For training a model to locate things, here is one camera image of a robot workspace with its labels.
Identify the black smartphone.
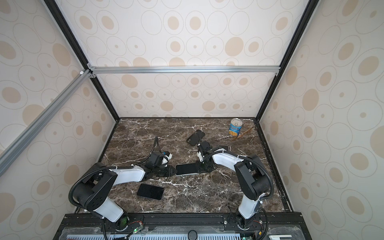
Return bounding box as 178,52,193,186
137,184,165,200

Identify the light blue phone case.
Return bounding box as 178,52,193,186
175,163,199,176

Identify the light blue cased phone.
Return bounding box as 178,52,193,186
218,146,230,152

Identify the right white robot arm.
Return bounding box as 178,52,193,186
197,141,275,220

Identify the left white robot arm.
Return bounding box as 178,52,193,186
68,151,176,229

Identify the open tin can blue label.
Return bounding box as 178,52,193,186
229,118,243,137

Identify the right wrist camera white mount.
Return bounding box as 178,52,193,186
197,150,205,162

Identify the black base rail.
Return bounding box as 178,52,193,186
54,212,311,240

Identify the silver aluminium rail back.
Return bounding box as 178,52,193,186
90,66,280,74

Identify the silver aluminium rail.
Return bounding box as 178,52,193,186
1,69,91,175
90,66,280,74

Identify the silver aluminium rail left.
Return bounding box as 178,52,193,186
1,69,91,175

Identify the black vertical frame post right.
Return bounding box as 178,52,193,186
256,0,320,123

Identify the black vertical frame post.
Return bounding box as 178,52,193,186
256,0,320,123
44,0,120,122

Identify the black vertical frame post left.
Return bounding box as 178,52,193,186
44,0,120,122

